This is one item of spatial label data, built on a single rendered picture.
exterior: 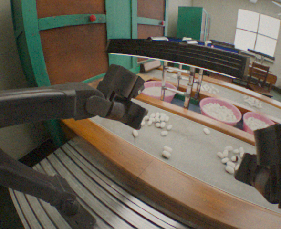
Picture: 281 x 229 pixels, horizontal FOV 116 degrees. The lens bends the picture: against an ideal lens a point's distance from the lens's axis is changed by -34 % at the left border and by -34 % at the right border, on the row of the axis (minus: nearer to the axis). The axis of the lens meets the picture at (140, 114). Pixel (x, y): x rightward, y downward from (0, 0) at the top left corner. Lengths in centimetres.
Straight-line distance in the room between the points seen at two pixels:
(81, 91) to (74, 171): 42
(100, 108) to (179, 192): 31
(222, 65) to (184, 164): 36
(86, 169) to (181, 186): 37
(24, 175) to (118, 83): 28
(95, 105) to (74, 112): 4
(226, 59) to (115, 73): 34
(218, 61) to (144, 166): 41
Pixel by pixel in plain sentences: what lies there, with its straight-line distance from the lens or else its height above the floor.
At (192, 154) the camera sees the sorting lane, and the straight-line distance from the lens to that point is 54.
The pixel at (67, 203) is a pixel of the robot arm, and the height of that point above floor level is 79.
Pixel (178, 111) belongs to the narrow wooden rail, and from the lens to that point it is 71.
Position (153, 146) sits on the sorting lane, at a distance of 54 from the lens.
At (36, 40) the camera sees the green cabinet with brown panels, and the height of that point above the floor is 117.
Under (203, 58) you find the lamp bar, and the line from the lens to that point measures 47.
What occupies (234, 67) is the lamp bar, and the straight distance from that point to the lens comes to 46.
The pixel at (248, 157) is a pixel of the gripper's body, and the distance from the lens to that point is 34.
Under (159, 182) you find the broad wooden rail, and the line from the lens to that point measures 43.
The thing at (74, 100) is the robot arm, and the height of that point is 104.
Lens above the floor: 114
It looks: 35 degrees down
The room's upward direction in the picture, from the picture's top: straight up
